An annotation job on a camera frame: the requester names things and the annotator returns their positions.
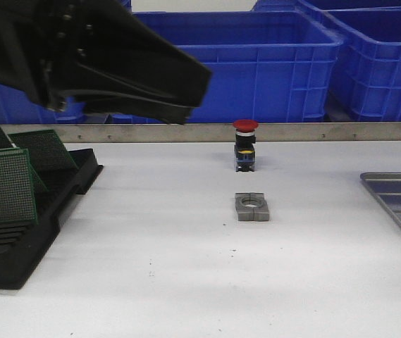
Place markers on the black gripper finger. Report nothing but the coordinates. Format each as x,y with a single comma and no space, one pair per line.
118,55
175,111

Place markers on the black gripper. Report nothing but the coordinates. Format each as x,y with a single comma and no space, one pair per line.
34,39

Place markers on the green perforated board rear right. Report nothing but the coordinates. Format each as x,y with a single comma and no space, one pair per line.
46,150

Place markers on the green perforated board middle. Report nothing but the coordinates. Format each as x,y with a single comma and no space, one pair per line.
17,193

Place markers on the black slotted board rack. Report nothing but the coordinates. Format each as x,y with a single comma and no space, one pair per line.
23,245

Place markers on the blue rear left crate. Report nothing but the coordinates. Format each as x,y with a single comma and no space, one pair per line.
127,4

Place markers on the blue left plastic crate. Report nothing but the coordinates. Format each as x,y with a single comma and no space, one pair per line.
17,109

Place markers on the blue plastic crate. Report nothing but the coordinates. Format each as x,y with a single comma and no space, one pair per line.
366,79
272,67
17,109

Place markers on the blue rear right crate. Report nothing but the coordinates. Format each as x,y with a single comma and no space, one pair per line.
326,5

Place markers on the blue centre plastic crate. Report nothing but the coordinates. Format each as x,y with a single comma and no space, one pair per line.
272,67

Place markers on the red emergency stop button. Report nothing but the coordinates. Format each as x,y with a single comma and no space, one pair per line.
245,139

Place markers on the grey split clamp block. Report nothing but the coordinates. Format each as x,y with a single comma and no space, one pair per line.
252,206

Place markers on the blue right plastic crate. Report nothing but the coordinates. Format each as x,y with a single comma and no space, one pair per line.
366,79

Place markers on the steel table edge rail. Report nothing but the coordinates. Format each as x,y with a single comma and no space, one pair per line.
218,132

